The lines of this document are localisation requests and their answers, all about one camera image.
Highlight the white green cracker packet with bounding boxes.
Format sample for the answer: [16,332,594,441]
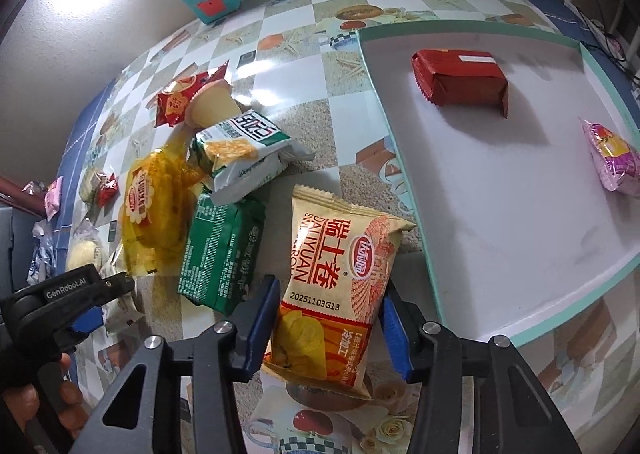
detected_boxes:
[189,110,314,206]

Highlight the red snack packet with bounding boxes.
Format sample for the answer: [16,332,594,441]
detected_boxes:
[154,62,231,127]

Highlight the checkered printed tablecloth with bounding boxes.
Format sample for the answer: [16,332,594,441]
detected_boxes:
[54,0,639,453]

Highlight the small red candy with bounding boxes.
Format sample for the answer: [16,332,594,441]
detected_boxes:
[96,174,119,208]

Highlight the yellow bread packet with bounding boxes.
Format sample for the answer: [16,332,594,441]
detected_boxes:
[120,145,204,276]

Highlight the dark green cracker packet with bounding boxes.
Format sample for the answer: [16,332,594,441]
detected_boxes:
[178,193,266,315]

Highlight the red foil wrapped box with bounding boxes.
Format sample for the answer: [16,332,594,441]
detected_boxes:
[411,49,509,118]

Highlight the left hand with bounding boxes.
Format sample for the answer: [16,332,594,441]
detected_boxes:
[0,352,87,440]

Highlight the white tray teal rim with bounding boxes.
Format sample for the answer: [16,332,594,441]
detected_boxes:
[358,21,639,344]

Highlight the yellow jelly cup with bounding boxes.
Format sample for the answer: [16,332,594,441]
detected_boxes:
[184,79,242,129]

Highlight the pink candy wrapper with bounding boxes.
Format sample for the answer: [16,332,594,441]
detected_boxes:
[43,176,63,221]

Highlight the orange swiss roll snack packet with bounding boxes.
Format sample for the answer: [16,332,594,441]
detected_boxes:
[262,184,414,400]

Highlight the pink snack packet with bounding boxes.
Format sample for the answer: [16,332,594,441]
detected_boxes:
[580,119,640,197]

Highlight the crumpled foil wrapper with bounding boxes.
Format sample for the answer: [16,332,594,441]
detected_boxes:
[26,220,56,285]

